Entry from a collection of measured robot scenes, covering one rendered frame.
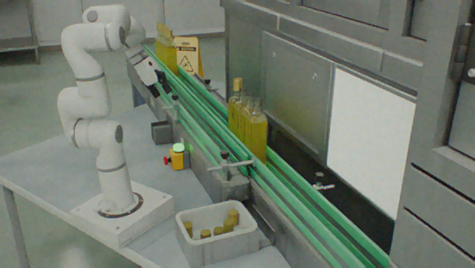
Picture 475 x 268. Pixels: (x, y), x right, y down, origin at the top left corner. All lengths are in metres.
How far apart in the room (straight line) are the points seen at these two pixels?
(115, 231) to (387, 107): 0.88
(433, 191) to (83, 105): 1.08
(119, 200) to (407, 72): 0.96
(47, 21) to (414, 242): 6.92
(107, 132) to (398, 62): 0.85
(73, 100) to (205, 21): 6.38
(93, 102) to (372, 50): 0.80
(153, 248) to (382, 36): 0.91
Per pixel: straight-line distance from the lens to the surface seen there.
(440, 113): 0.58
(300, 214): 1.33
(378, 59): 1.22
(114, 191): 1.56
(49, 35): 7.37
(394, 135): 1.19
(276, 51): 1.68
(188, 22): 7.67
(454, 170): 0.58
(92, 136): 1.48
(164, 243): 1.53
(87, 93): 1.43
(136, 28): 1.70
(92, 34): 1.42
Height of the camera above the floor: 1.67
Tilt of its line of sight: 24 degrees down
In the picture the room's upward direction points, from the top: straight up
